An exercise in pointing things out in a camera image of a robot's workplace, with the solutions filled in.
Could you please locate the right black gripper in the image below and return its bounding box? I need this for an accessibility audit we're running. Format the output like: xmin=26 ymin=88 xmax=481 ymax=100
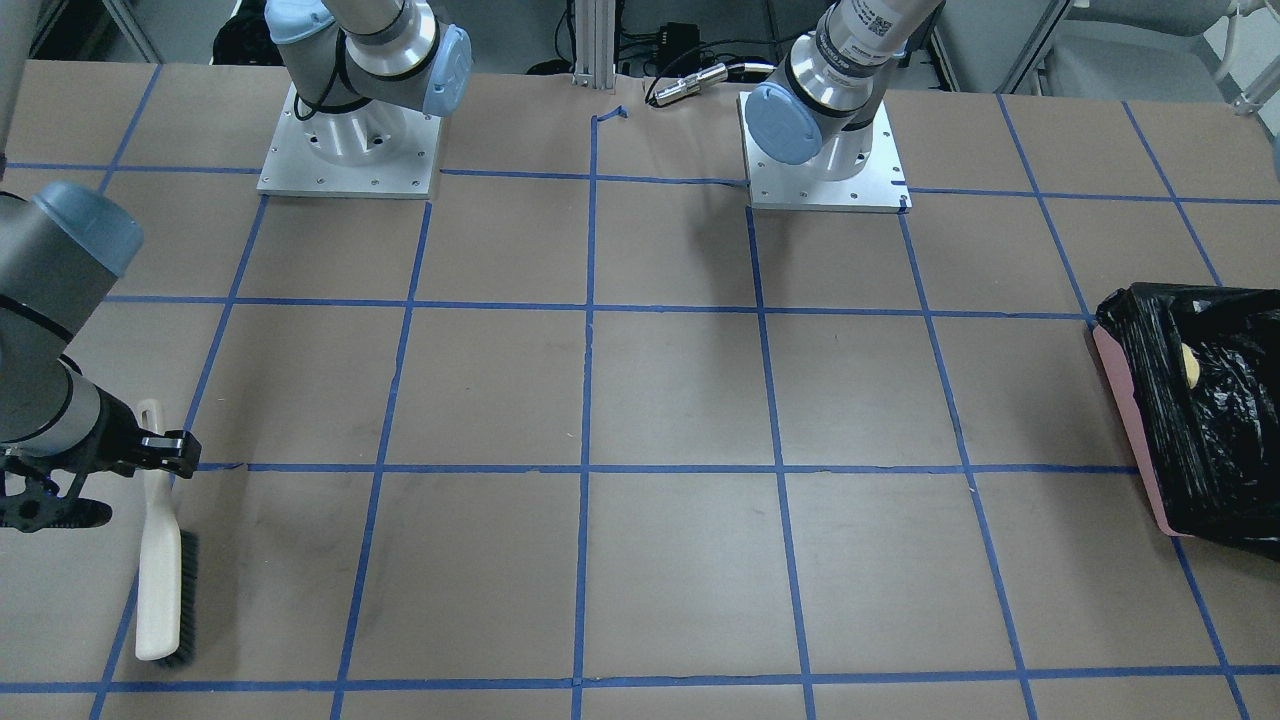
xmin=1 ymin=395 xmax=202 ymax=532

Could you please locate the cream hand brush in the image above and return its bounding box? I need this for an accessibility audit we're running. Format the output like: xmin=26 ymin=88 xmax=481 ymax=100
xmin=134 ymin=398 xmax=198 ymax=669

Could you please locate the yellow toy potato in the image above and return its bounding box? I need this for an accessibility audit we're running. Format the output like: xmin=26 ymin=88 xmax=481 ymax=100
xmin=1180 ymin=343 xmax=1202 ymax=389

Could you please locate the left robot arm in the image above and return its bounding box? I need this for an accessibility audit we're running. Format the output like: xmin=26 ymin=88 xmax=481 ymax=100
xmin=742 ymin=1 xmax=941 ymax=176

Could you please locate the black bag lined bin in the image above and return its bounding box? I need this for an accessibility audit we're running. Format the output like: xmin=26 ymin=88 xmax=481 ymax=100
xmin=1093 ymin=282 xmax=1279 ymax=560

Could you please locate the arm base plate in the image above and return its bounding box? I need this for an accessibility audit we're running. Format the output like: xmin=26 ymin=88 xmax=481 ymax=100
xmin=739 ymin=92 xmax=913 ymax=214
xmin=256 ymin=86 xmax=444 ymax=201

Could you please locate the aluminium frame post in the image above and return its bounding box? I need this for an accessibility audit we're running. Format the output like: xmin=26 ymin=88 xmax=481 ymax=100
xmin=570 ymin=0 xmax=620 ymax=94

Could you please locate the silver cable connector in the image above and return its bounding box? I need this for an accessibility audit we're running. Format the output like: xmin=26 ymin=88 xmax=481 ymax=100
xmin=645 ymin=63 xmax=730 ymax=108

